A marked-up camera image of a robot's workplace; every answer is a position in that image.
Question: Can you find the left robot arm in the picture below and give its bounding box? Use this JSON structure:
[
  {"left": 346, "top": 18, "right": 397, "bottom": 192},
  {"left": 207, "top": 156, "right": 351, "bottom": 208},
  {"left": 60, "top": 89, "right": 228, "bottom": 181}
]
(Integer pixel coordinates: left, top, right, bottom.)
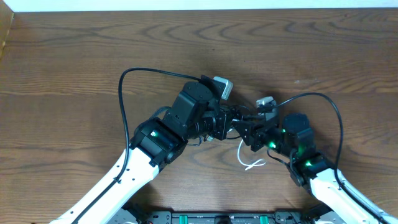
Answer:
[{"left": 54, "top": 76, "right": 233, "bottom": 223}]

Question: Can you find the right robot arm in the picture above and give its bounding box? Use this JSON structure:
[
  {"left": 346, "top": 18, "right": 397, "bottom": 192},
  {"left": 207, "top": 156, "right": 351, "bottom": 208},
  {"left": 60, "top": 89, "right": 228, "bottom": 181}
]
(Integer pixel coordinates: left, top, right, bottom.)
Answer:
[{"left": 232, "top": 113, "right": 397, "bottom": 223}]

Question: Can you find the white cable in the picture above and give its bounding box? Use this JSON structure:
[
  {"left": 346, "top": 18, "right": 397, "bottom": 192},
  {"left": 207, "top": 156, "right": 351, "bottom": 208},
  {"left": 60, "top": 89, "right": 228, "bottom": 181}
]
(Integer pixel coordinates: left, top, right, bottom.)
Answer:
[{"left": 229, "top": 118, "right": 267, "bottom": 171}]

